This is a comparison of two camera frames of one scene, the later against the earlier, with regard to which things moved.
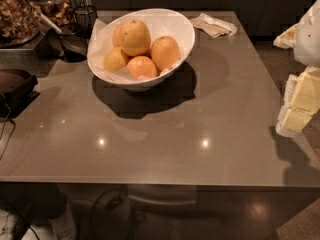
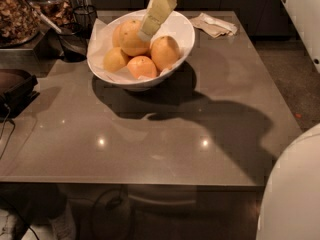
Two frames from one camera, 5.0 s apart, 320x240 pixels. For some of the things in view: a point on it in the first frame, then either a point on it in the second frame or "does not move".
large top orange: (135, 38) does not move
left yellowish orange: (114, 60) does not move
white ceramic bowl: (160, 23) does not move
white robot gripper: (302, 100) to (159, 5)
